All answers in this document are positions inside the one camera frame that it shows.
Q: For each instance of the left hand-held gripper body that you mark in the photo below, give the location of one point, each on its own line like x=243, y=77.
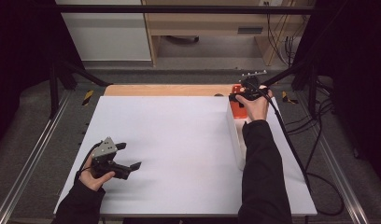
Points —
x=104, y=155

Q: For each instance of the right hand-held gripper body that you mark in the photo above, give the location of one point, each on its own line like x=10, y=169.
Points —
x=252, y=88

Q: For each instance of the orange phone case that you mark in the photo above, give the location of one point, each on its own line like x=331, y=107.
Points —
x=237, y=110

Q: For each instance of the white plastic bin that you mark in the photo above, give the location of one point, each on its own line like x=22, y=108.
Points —
x=234, y=137

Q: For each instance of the person's right hand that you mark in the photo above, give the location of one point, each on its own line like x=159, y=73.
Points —
x=257, y=109

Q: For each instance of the person's left hand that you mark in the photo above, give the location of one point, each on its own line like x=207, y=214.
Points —
x=90, y=180

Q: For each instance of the yellow black floor tape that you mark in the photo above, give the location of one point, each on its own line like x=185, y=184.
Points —
x=285, y=97
x=87, y=97

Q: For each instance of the wooden table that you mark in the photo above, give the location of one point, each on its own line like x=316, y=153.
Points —
x=166, y=90

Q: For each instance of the light wooden desk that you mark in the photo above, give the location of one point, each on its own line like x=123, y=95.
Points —
x=210, y=23

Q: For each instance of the black curtain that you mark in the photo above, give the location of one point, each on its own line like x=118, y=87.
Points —
x=20, y=62
x=359, y=77

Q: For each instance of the white cabinet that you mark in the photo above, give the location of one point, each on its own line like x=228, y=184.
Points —
x=107, y=37

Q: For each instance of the black frame stand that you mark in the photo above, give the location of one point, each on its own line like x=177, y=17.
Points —
x=311, y=84
x=53, y=87

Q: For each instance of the aluminium floor rail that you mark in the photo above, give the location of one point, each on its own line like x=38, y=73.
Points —
x=30, y=165
x=341, y=180

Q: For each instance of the black frame crossbar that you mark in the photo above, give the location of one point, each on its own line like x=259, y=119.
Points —
x=179, y=9

